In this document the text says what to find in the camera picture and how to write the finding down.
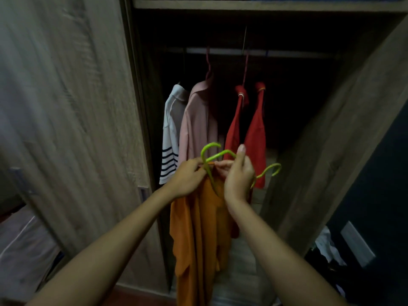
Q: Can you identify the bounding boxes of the grey bedding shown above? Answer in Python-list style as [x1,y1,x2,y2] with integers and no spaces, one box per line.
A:
[0,204,62,304]

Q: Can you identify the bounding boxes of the pink shirt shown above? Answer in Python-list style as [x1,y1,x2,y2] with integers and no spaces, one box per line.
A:
[177,79,224,168]

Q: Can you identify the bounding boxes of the wooden wardrobe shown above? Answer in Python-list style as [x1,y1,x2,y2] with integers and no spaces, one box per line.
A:
[0,0,408,306]

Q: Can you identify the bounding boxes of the white wall socket plate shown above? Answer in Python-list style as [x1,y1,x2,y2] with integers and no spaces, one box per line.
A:
[340,220,377,269]

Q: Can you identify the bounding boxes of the green hanger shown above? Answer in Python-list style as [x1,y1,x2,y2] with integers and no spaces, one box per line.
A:
[200,142,283,197]

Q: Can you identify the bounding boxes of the person's left hand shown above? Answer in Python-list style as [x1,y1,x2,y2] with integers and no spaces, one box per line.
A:
[165,157,208,200]

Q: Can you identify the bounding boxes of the red polo shirt white trim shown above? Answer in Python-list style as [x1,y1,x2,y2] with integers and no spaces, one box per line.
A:
[223,85,250,154]

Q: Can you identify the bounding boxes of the person's left forearm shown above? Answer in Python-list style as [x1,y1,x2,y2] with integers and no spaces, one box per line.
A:
[27,186,179,306]

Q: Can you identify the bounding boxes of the metal recessed door handle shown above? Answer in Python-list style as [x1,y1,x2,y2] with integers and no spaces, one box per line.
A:
[137,186,151,204]
[8,166,33,196]

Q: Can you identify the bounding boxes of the white navy striped shirt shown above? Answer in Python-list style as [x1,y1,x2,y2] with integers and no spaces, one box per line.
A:
[158,84,191,186]

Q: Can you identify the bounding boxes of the white plastic bags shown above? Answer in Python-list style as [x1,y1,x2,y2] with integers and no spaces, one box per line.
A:
[313,225,347,267]

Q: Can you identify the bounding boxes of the orange shirt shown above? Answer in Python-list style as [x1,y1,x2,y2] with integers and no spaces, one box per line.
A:
[168,164,240,306]

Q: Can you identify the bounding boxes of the person's right hand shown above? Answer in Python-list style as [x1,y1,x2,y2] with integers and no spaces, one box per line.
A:
[214,144,256,205]

